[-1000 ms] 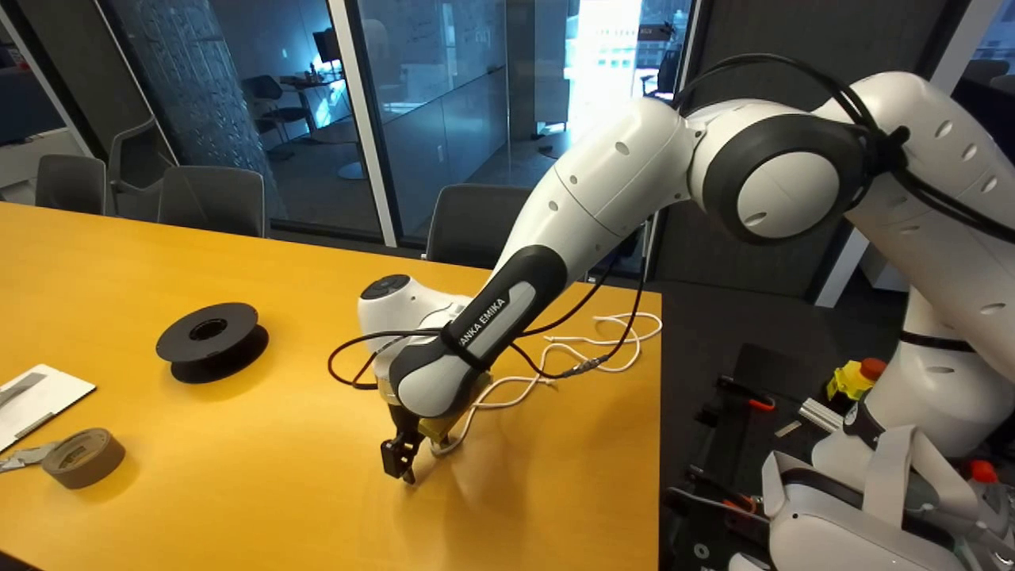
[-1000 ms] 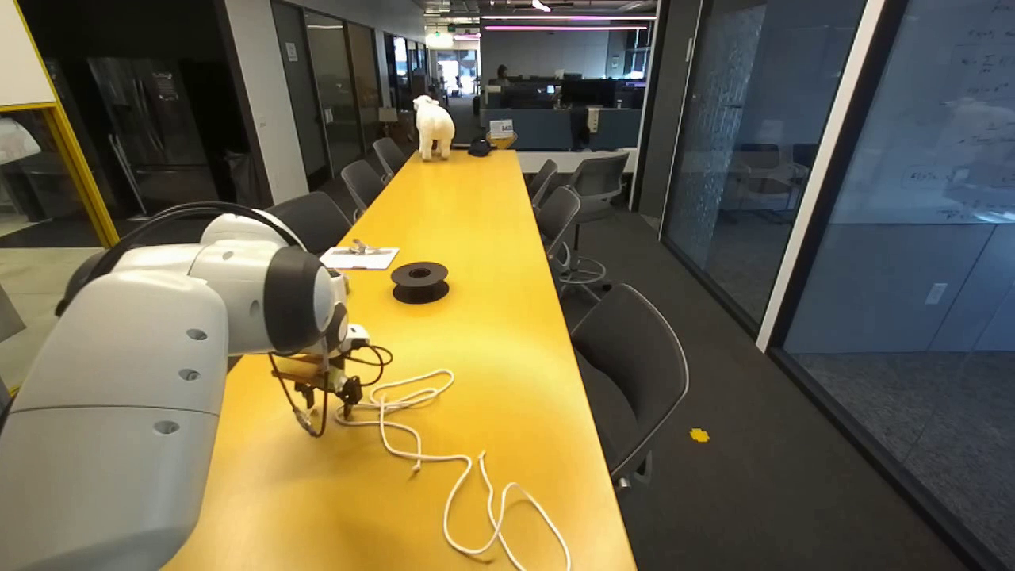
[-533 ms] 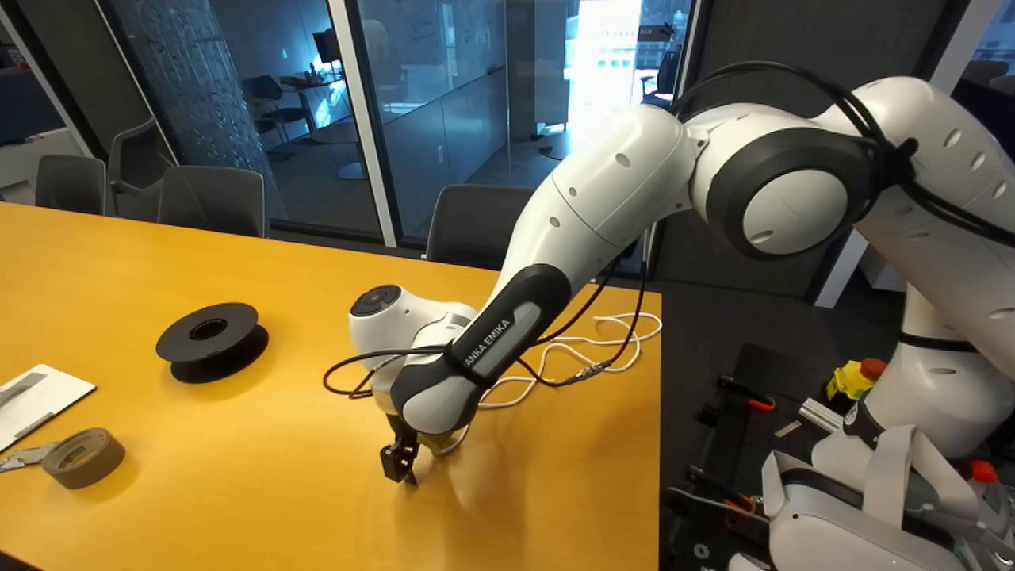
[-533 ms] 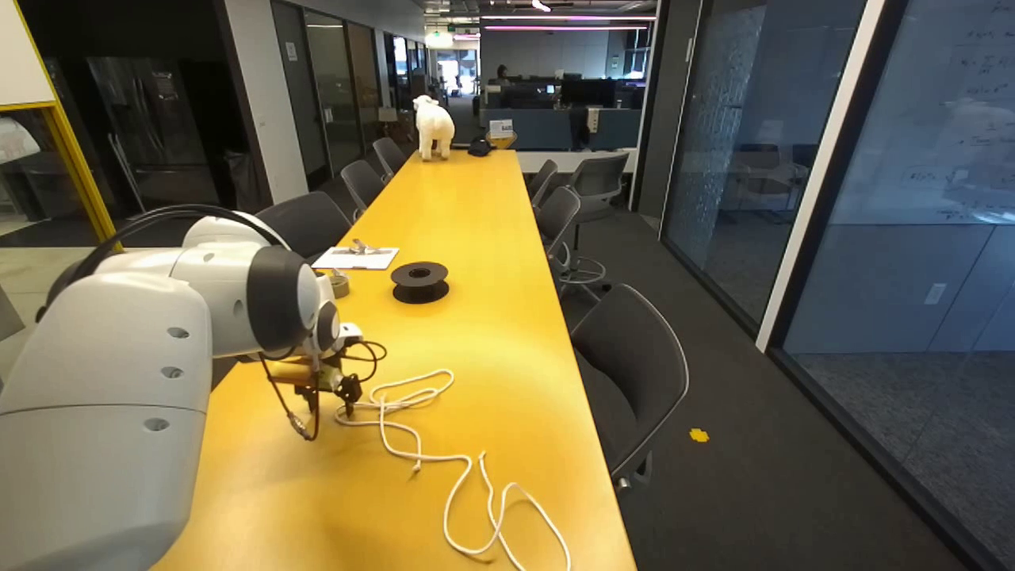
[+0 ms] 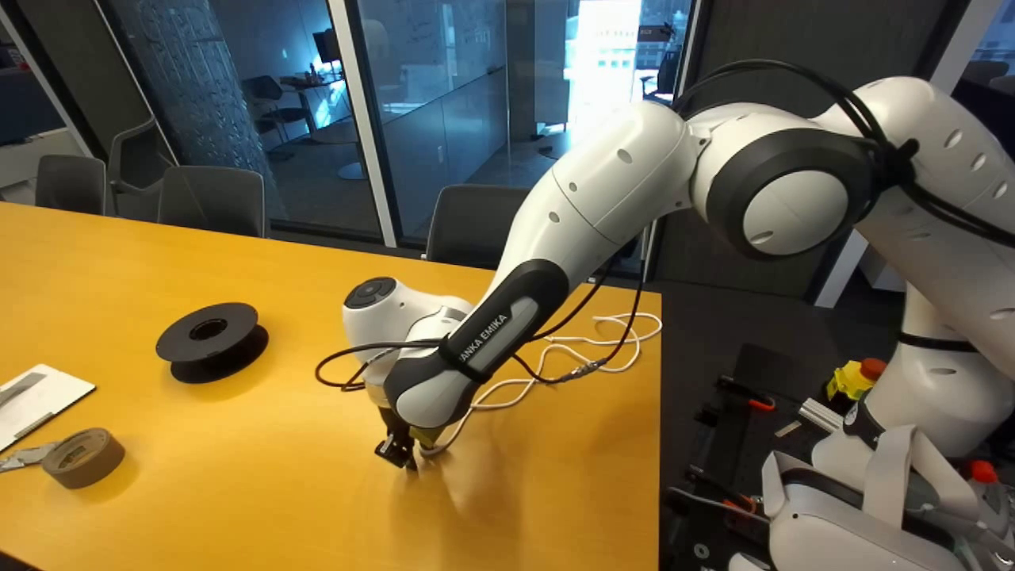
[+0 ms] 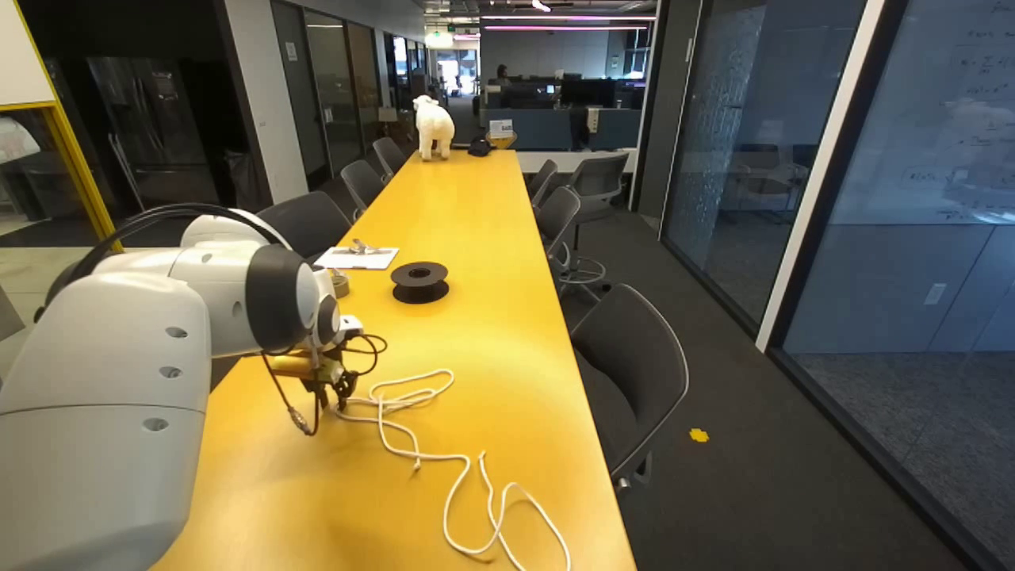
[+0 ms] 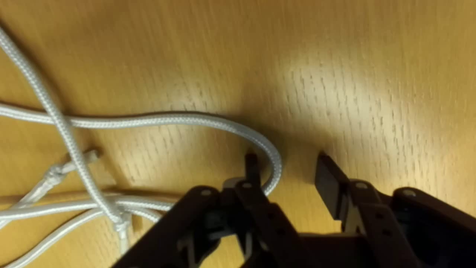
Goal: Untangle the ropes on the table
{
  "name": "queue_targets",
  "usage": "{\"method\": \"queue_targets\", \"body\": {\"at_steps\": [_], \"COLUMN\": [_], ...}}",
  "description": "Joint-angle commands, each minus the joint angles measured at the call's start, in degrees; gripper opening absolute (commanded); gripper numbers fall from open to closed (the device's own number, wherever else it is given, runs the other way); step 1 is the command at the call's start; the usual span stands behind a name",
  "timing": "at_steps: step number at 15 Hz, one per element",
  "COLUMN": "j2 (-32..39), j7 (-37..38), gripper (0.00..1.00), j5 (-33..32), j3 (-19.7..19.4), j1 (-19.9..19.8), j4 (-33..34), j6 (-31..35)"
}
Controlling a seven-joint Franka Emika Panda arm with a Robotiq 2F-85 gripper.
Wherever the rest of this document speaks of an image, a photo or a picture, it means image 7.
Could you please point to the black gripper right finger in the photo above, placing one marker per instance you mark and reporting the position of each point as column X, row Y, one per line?
column 371, row 236

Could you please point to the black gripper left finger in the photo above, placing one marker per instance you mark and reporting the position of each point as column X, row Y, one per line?
column 268, row 239

